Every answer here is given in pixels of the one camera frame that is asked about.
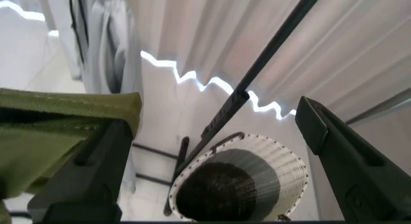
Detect black clothes rack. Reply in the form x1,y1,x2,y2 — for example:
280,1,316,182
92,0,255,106
8,0,324,218

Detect pale grey shorts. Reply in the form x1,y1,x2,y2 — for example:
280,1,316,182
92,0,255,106
69,0,144,194

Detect green garment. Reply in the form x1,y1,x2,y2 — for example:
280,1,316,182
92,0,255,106
0,87,143,224

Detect white laundry basket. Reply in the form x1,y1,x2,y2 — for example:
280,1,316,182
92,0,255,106
168,131,310,223

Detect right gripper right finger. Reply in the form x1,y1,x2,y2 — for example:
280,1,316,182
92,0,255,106
295,95,411,222

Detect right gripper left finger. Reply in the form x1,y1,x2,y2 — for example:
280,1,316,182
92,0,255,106
27,119,134,223

